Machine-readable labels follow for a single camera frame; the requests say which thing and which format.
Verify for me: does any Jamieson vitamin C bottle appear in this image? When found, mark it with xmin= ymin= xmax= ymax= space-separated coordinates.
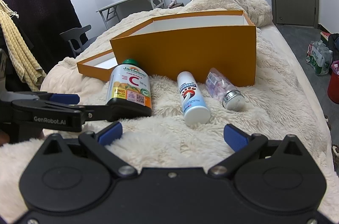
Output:
xmin=106 ymin=59 xmax=152 ymax=110

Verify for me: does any orange box lid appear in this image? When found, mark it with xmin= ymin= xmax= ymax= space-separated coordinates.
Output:
xmin=77 ymin=50 xmax=118 ymax=82

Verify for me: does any white foot spray bottle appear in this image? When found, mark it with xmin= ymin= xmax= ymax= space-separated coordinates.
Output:
xmin=177 ymin=71 xmax=210 ymax=126

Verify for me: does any clear jar of tablets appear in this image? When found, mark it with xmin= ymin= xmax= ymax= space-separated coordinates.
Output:
xmin=206 ymin=68 xmax=245 ymax=111

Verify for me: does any large orange cardboard box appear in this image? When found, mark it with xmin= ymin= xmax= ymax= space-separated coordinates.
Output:
xmin=110 ymin=10 xmax=257 ymax=87

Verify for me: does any white fluffy fur rug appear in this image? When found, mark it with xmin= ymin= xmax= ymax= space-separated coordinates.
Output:
xmin=0 ymin=72 xmax=339 ymax=222

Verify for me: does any yellow striped hanging towel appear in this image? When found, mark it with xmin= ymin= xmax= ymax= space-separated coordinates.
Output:
xmin=1 ymin=0 xmax=47 ymax=91

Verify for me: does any dark grey chair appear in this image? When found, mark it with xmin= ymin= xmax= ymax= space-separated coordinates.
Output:
xmin=60 ymin=25 xmax=97 ymax=58

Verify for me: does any beige plush blanket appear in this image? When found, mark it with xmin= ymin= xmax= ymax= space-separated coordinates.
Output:
xmin=41 ymin=0 xmax=314 ymax=98

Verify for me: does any grey folding table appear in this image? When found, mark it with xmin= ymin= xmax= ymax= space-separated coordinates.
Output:
xmin=97 ymin=0 xmax=166 ymax=29

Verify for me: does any red bucket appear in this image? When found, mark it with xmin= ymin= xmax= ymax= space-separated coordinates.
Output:
xmin=328 ymin=60 xmax=339 ymax=104

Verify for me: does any pack of water bottles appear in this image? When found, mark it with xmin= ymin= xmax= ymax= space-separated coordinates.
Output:
xmin=306 ymin=40 xmax=333 ymax=76

